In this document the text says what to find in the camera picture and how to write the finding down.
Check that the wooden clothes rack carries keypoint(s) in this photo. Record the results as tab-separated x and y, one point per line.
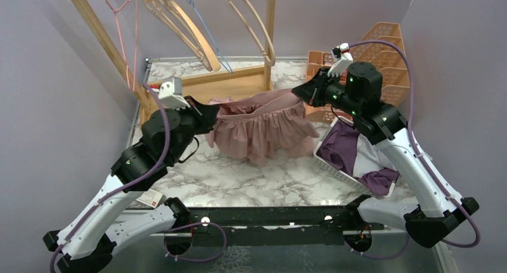
243	83

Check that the purple garment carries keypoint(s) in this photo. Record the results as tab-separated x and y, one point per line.
340	144

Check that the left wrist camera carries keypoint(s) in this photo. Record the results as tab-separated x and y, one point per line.
170	94

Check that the orange plastic file organizer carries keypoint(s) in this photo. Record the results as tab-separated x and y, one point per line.
396	83

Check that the wooden hanger left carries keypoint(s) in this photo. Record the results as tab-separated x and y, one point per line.
177	20

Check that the white laundry basket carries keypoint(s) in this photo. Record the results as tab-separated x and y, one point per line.
340	172

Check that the small white box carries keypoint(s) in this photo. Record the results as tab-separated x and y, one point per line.
151	198

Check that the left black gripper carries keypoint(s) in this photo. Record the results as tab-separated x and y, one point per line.
209	114

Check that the wooden hanger right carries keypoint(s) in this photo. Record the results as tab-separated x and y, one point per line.
255	26

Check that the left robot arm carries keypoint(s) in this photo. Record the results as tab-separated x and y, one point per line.
90	242

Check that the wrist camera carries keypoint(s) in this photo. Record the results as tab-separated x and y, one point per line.
342	60
170	94

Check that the wooden hanger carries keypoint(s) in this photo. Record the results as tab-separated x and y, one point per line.
255	26
177	20

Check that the white garment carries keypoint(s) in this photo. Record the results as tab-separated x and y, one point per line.
370	159

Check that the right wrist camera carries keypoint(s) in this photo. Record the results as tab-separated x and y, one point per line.
342	60

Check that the pink pleated skirt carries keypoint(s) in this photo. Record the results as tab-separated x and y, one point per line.
255	127

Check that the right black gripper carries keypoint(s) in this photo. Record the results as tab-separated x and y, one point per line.
315	86

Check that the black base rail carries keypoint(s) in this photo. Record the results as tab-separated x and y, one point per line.
266	226

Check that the pink wire hanger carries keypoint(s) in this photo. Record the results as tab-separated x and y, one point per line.
128	40

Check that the blue wire hanger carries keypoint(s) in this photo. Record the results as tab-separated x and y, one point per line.
222	60

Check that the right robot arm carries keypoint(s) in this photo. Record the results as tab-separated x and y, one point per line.
440	209

